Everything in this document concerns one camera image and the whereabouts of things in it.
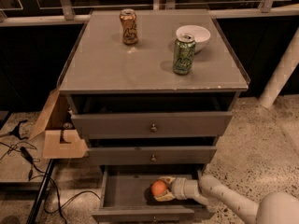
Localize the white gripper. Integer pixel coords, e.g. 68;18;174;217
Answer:
154;176;187;202

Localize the orange fruit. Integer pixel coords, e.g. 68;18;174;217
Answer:
150;180;167;196

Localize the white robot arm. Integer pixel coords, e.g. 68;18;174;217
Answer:
150;175;299;224

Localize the grey middle drawer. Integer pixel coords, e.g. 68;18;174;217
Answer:
87;146;217;165

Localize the grey drawer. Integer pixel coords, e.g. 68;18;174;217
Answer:
72;111;232;139
92;164;213;224
87;146;217;165

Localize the grey bottom drawer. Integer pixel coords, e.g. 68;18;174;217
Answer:
92;164;213;224

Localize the grey top drawer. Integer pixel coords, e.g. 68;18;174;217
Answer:
72;111;232;139

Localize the grey drawer cabinet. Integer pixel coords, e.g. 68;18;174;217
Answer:
56;8;251;224

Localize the wooden block fixture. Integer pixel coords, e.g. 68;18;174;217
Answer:
29;88;87;159

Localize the green soda can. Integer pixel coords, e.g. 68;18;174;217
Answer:
173;34;196;75

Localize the black metal stand leg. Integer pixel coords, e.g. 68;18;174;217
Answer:
26;160;55;224

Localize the white bowl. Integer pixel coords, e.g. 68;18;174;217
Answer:
176;25;211;53

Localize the black clamp tool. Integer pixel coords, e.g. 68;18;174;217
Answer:
0;119;27;140

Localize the white slanted pole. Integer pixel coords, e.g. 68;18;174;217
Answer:
258;28;299;108

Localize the orange soda can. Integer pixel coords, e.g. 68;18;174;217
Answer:
120;8;138;45

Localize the black cable on floor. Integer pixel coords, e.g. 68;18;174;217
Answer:
0;140;102;224

